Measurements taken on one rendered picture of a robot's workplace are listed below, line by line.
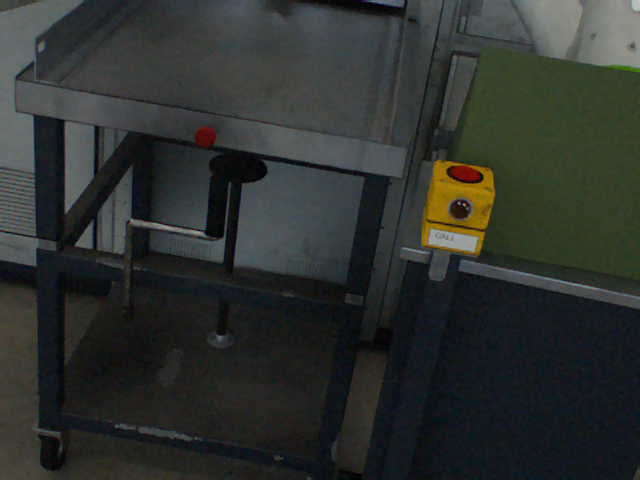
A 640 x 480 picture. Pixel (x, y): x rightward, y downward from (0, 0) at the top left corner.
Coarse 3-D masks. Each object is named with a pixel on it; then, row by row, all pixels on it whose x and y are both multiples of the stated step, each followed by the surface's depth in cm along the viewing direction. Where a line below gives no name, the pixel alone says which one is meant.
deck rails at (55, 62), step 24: (96, 0) 169; (120, 0) 183; (144, 0) 189; (408, 0) 192; (72, 24) 158; (96, 24) 171; (120, 24) 175; (48, 48) 149; (72, 48) 160; (384, 48) 184; (48, 72) 149; (384, 72) 171; (384, 96) 161; (384, 120) 151
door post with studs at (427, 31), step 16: (416, 0) 201; (432, 0) 201; (416, 16) 203; (432, 16) 202; (432, 32) 204; (432, 48) 206; (416, 80) 210; (416, 96) 211; (416, 112) 213; (400, 192) 223; (384, 208) 226; (384, 224) 228; (384, 240) 230; (384, 256) 232; (384, 272) 235; (368, 304) 240; (368, 320) 242; (368, 336) 245
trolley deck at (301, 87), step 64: (192, 0) 195; (256, 0) 201; (128, 64) 158; (192, 64) 163; (256, 64) 167; (320, 64) 172; (128, 128) 148; (192, 128) 147; (256, 128) 146; (320, 128) 146
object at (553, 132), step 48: (480, 96) 128; (528, 96) 127; (576, 96) 126; (624, 96) 125; (480, 144) 131; (528, 144) 130; (576, 144) 129; (624, 144) 128; (528, 192) 134; (576, 192) 133; (624, 192) 132; (528, 240) 137; (576, 240) 136; (624, 240) 135
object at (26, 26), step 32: (64, 0) 208; (0, 32) 213; (32, 32) 212; (0, 64) 217; (0, 96) 221; (0, 128) 225; (32, 128) 224; (96, 128) 223; (0, 160) 229; (32, 160) 228; (96, 160) 227; (0, 192) 234; (32, 192) 233; (0, 224) 238; (32, 224) 238; (96, 224) 237; (0, 256) 243; (32, 256) 242; (96, 288) 246
